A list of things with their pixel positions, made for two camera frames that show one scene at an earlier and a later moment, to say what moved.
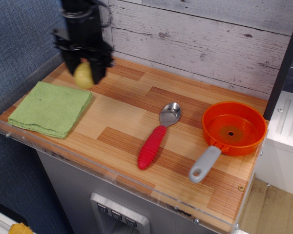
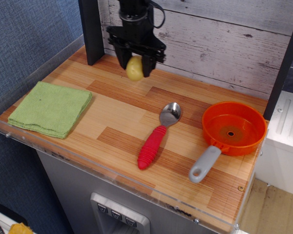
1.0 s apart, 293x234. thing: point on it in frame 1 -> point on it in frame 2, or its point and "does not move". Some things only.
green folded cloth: (51, 108) does not move
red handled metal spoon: (170, 114) does not move
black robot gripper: (83, 38) -> (136, 33)
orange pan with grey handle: (234, 129) does not move
